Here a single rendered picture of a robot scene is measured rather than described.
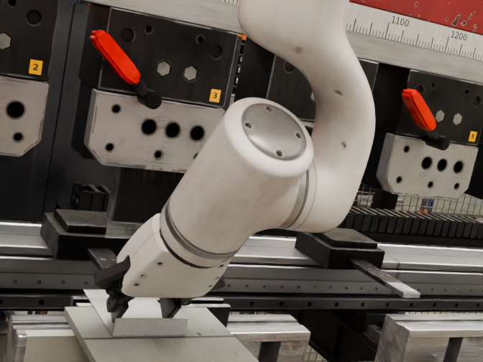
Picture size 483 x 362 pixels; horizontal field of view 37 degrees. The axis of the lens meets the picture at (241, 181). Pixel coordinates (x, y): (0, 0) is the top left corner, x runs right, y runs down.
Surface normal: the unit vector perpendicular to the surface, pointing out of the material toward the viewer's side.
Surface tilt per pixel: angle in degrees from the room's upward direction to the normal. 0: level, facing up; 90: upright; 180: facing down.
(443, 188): 90
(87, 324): 0
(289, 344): 90
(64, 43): 90
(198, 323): 0
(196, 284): 132
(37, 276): 90
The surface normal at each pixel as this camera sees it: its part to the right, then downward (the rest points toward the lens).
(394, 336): -0.88, -0.08
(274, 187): 0.21, 0.82
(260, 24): -0.53, 0.43
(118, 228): 0.44, 0.26
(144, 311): 0.19, -0.96
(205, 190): -0.70, 0.27
